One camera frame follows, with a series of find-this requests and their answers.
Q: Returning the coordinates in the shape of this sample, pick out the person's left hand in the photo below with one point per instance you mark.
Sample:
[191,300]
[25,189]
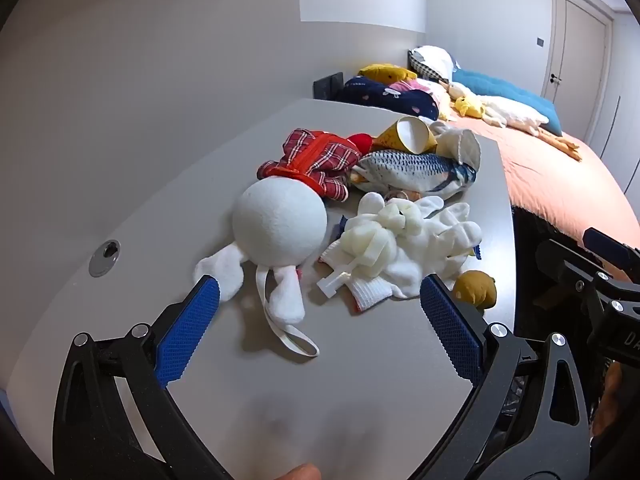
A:
[300,473]

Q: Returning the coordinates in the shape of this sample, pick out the teal pillow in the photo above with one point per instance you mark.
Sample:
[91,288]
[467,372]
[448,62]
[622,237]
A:
[500,85]

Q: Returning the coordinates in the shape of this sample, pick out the white plush doll plaid outfit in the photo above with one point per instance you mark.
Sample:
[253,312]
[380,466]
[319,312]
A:
[280,217]

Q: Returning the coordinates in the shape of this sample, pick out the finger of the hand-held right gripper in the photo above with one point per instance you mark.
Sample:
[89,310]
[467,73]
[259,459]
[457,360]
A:
[575,267]
[607,245]

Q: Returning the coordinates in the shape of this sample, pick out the yellow paper cup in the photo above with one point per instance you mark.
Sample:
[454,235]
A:
[407,136]

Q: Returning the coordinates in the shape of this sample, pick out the white wardrobe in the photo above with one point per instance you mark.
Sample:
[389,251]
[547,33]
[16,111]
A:
[622,100]

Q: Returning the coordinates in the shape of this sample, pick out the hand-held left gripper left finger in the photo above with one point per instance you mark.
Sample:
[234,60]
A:
[190,330]

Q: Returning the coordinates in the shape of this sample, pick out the white goose plush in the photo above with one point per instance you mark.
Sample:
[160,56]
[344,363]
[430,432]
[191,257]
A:
[510,112]

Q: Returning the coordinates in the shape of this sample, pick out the person's right hand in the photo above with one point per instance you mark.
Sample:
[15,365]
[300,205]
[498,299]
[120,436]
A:
[617,395]

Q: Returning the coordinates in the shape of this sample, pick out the pink white pillow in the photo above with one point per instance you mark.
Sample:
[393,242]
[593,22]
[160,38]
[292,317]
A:
[430,91]

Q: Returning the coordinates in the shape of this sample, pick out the beige double door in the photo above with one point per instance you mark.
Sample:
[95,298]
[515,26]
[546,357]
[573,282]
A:
[575,50]

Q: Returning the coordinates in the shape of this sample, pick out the navy patterned blanket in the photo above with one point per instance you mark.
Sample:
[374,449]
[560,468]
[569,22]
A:
[385,95]

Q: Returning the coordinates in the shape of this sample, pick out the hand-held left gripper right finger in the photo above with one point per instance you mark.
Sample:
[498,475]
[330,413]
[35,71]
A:
[450,330]

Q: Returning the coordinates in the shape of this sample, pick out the white fabric gloves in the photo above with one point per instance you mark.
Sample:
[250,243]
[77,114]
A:
[430,252]

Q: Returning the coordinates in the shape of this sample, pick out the blue grey fish plush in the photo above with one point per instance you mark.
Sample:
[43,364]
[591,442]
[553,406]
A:
[415,170]

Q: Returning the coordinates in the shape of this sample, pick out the yellow duck plush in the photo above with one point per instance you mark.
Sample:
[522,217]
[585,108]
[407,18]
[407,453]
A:
[467,106]

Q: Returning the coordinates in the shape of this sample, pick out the bed with orange sheet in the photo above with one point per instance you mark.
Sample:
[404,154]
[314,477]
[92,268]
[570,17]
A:
[545,180]

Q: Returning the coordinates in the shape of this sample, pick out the silver desk grommet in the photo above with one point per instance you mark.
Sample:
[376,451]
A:
[104,255]

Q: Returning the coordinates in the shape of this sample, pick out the white plastic clip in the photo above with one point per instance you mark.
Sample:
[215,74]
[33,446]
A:
[332,282]

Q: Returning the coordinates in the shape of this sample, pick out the yellow cushion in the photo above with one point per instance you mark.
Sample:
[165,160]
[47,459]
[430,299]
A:
[382,72]

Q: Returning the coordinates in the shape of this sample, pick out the checkered white pillow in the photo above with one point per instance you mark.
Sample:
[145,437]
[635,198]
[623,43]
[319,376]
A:
[432,62]

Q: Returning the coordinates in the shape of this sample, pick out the mustard plush toy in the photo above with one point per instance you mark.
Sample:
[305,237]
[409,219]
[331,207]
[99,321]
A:
[475,287]

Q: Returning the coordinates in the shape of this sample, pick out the cream foam net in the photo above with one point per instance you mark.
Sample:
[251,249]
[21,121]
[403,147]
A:
[370,240]

